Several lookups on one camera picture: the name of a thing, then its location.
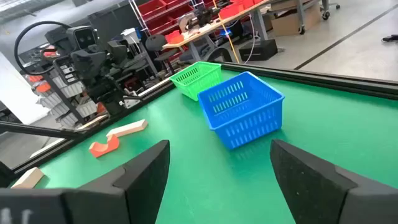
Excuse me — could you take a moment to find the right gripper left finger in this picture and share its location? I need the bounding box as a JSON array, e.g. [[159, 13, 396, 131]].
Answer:
[[0, 139, 171, 224]]

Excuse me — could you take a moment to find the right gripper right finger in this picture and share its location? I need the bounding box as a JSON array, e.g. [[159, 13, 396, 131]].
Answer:
[[269, 139, 398, 224]]

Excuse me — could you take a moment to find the red arch block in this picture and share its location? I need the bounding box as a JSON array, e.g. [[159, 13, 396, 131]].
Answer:
[[88, 134, 121, 158]]

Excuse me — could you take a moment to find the long natural wood block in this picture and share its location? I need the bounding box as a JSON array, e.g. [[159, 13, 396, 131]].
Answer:
[[105, 119, 149, 139]]

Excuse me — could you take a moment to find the blue slotted plastic basket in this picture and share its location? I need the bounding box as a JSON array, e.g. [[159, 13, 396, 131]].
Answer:
[[197, 71, 285, 151]]

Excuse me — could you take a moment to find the grey bin shelving rack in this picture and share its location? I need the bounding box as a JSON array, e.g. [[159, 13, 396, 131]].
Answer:
[[27, 67, 109, 129]]

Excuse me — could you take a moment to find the black tripod bar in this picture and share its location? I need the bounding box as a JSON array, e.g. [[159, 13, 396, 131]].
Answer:
[[0, 121, 83, 140]]

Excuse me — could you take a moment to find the green slotted plastic basket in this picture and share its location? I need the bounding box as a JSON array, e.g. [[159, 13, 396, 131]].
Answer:
[[169, 61, 223, 102]]

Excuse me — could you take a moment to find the black office chair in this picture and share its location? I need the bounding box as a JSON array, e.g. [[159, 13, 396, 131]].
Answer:
[[145, 34, 178, 75]]

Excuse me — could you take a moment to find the black box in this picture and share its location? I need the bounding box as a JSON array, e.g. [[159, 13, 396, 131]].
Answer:
[[238, 39, 279, 62]]

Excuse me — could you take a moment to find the red storage bin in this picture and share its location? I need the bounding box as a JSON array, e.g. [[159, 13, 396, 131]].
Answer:
[[217, 2, 245, 20], [164, 30, 185, 44]]

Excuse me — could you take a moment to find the cardboard box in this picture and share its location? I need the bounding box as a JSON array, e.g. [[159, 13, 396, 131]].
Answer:
[[270, 5, 322, 37]]

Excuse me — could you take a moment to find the wooden workbench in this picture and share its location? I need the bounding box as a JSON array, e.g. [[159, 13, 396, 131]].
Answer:
[[161, 0, 274, 63]]

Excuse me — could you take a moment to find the red bin storage rack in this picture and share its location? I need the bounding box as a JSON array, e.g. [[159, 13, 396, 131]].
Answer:
[[129, 0, 201, 37]]

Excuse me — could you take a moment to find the black machine on workbench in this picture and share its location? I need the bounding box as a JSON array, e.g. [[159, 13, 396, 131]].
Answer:
[[178, 7, 222, 32]]

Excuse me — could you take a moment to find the black table frame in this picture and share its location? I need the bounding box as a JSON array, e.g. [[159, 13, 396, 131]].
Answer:
[[0, 61, 398, 187]]

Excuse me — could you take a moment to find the yellow cable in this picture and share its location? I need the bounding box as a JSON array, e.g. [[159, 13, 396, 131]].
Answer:
[[212, 0, 241, 63]]

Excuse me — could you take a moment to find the black cable loop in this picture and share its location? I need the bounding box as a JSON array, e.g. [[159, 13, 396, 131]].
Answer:
[[14, 21, 74, 76]]

